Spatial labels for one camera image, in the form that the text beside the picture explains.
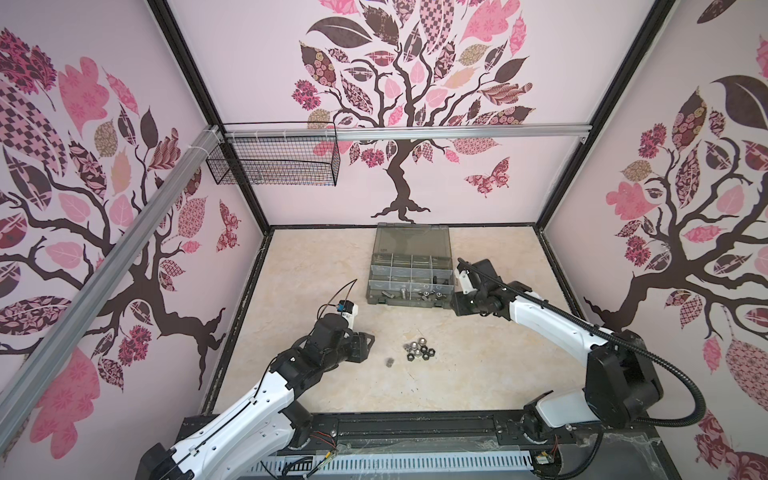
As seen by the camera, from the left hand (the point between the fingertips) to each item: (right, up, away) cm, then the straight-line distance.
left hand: (367, 343), depth 79 cm
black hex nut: (+18, -5, +9) cm, 21 cm away
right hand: (+26, +11, +10) cm, 30 cm away
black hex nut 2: (+12, -6, +7) cm, 15 cm away
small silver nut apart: (+6, -7, +6) cm, 11 cm away
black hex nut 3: (+17, -7, +8) cm, 20 cm away
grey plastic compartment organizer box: (+13, +20, +23) cm, 33 cm away
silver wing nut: (+20, +10, +19) cm, 29 cm away
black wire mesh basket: (-29, +57, +16) cm, 66 cm away
